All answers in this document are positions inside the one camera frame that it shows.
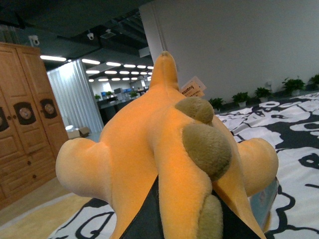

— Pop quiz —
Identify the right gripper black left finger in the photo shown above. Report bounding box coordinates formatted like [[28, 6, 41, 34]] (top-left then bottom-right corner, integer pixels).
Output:
[[120, 176, 164, 239]]

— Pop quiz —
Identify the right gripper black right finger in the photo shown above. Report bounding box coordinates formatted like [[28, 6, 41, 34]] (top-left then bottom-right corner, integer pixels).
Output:
[[212, 190, 260, 239]]

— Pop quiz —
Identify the orange plush dinosaur toy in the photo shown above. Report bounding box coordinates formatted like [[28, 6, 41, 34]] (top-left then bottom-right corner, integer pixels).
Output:
[[56, 51, 279, 239]]

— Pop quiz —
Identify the yellow and grey round rug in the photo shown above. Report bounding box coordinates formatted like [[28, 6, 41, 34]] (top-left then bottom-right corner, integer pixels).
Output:
[[0, 193, 91, 239]]

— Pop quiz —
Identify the cardboard box on floor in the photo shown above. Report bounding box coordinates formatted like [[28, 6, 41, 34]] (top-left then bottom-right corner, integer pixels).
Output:
[[78, 127, 90, 137]]

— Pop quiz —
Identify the black and white duvet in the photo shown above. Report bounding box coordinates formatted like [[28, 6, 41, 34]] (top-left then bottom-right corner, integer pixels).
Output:
[[51, 94, 319, 239]]

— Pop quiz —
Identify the white curtain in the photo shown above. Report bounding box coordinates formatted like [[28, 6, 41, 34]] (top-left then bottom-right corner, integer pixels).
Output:
[[47, 59, 104, 133]]

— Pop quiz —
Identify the toy paper hang tag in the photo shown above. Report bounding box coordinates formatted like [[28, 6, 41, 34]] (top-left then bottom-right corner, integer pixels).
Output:
[[179, 76, 207, 97]]

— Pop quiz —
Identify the wooden wardrobe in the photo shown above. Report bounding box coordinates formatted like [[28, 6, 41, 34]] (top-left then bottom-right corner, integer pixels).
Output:
[[0, 43, 68, 208]]

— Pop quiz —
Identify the potted plant by wall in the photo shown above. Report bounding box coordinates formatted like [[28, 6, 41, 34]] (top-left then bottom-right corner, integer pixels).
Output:
[[232, 92, 250, 108], [209, 98, 225, 112], [255, 87, 272, 103], [282, 78, 305, 97]]

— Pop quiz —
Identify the white security camera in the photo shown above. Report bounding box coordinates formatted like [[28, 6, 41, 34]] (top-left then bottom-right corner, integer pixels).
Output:
[[87, 32, 94, 40]]

